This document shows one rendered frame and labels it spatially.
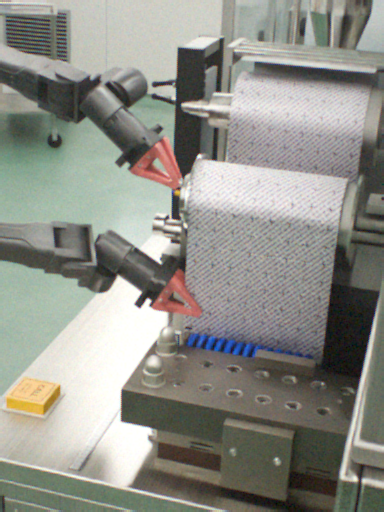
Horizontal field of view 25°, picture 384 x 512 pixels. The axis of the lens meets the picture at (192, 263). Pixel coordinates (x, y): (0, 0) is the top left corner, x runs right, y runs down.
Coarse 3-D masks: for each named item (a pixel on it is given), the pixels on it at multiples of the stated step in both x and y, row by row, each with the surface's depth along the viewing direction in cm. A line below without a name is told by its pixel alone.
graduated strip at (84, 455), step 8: (120, 400) 148; (112, 408) 146; (120, 408) 146; (104, 416) 144; (112, 416) 144; (104, 424) 142; (96, 432) 140; (104, 432) 140; (88, 440) 138; (96, 440) 138; (88, 448) 136; (96, 448) 136; (80, 456) 134; (88, 456) 134; (72, 464) 132; (80, 464) 132
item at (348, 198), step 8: (352, 184) 133; (344, 192) 131; (352, 192) 131; (344, 200) 130; (352, 200) 130; (344, 208) 130; (344, 216) 130; (344, 224) 130; (344, 232) 130; (344, 240) 131; (336, 248) 132; (344, 248) 132
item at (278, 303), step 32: (192, 256) 138; (224, 256) 137; (256, 256) 135; (192, 288) 141; (224, 288) 139; (256, 288) 137; (288, 288) 136; (320, 288) 134; (192, 320) 143; (224, 320) 141; (256, 320) 140; (288, 320) 138; (320, 320) 136; (320, 352) 138
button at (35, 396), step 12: (24, 384) 147; (36, 384) 147; (48, 384) 148; (12, 396) 144; (24, 396) 144; (36, 396) 144; (48, 396) 144; (12, 408) 144; (24, 408) 144; (36, 408) 143; (48, 408) 144
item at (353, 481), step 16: (368, 352) 59; (368, 368) 57; (352, 416) 52; (352, 432) 50; (352, 464) 47; (352, 480) 46; (368, 480) 46; (336, 496) 47; (352, 496) 47; (368, 496) 46
